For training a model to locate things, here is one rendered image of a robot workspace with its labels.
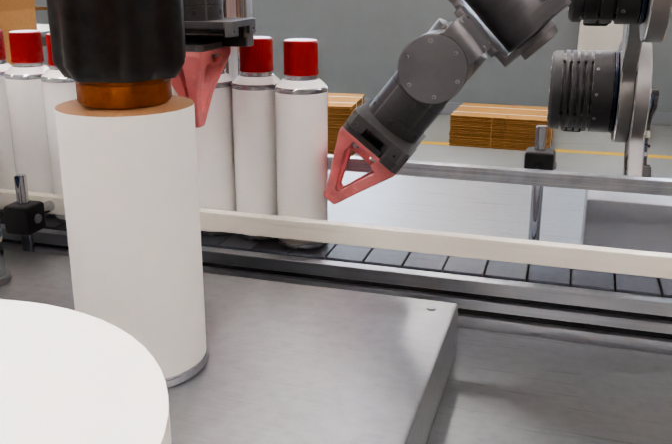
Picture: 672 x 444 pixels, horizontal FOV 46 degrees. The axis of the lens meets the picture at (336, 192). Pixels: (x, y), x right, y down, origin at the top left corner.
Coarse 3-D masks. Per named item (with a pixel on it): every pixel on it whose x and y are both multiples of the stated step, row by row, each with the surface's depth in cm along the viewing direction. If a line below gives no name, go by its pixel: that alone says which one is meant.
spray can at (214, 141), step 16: (224, 80) 79; (224, 96) 79; (208, 112) 79; (224, 112) 79; (208, 128) 79; (224, 128) 80; (208, 144) 80; (224, 144) 80; (208, 160) 80; (224, 160) 81; (208, 176) 81; (224, 176) 81; (208, 192) 81; (224, 192) 82; (208, 208) 82; (224, 208) 82
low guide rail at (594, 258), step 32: (0, 192) 86; (32, 192) 86; (224, 224) 79; (256, 224) 78; (288, 224) 77; (320, 224) 76; (352, 224) 75; (480, 256) 72; (512, 256) 71; (544, 256) 70; (576, 256) 69; (608, 256) 69; (640, 256) 68
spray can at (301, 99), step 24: (288, 48) 74; (312, 48) 75; (288, 72) 75; (312, 72) 75; (288, 96) 75; (312, 96) 75; (288, 120) 75; (312, 120) 75; (288, 144) 76; (312, 144) 76; (288, 168) 77; (312, 168) 77; (288, 192) 77; (312, 192) 77; (288, 216) 78; (312, 216) 78; (288, 240) 79
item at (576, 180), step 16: (352, 160) 81; (432, 176) 79; (448, 176) 79; (464, 176) 78; (480, 176) 78; (496, 176) 77; (512, 176) 77; (528, 176) 76; (544, 176) 76; (560, 176) 75; (576, 176) 75; (592, 176) 75; (608, 176) 74; (624, 176) 74; (624, 192) 74; (640, 192) 74; (656, 192) 73
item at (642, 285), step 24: (0, 216) 89; (216, 240) 81; (240, 240) 81; (384, 264) 75; (408, 264) 75; (432, 264) 75; (456, 264) 75; (480, 264) 75; (504, 264) 75; (528, 264) 76; (600, 288) 70; (624, 288) 69; (648, 288) 69
